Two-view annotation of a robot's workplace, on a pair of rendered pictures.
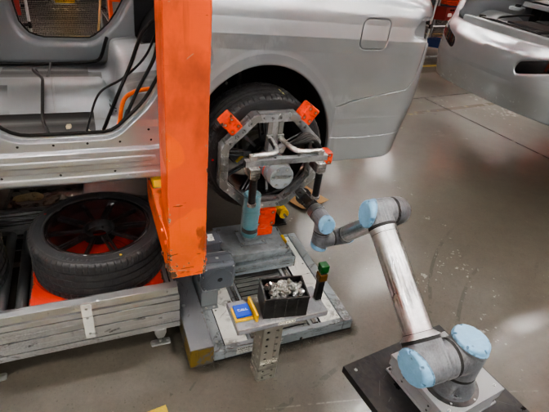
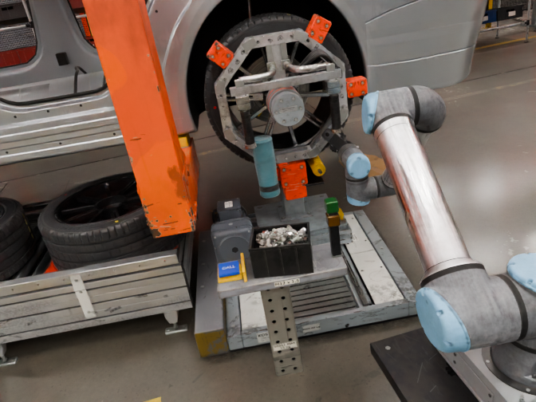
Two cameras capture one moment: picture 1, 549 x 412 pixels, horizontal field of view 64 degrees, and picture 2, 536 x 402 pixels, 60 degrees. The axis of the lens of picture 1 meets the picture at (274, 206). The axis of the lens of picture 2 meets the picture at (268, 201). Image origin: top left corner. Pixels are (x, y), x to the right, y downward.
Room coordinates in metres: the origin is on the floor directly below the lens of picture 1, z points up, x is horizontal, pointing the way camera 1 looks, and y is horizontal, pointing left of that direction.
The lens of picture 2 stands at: (0.20, -0.59, 1.34)
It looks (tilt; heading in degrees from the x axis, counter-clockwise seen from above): 26 degrees down; 23
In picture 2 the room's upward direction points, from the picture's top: 10 degrees counter-clockwise
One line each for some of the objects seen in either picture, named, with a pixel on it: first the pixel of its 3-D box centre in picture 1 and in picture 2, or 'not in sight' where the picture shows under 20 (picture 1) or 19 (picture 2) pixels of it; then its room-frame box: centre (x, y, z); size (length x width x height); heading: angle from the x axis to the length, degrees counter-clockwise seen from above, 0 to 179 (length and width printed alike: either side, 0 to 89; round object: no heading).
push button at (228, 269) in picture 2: (242, 311); (229, 269); (1.36, 0.08, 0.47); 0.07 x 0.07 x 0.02; 25
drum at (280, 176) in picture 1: (274, 167); (285, 104); (1.99, 0.03, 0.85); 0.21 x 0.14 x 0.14; 25
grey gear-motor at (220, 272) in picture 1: (209, 263); (235, 238); (1.89, 0.32, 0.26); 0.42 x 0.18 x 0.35; 25
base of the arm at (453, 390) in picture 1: (453, 373); (534, 343); (1.18, -0.80, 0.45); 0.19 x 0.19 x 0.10
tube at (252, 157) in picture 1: (262, 141); (254, 65); (1.90, 0.09, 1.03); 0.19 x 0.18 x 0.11; 25
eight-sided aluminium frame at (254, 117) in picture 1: (269, 161); (282, 100); (2.06, 0.06, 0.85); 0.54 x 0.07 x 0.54; 115
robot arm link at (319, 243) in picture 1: (321, 238); (360, 188); (1.91, -0.27, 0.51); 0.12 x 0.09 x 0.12; 116
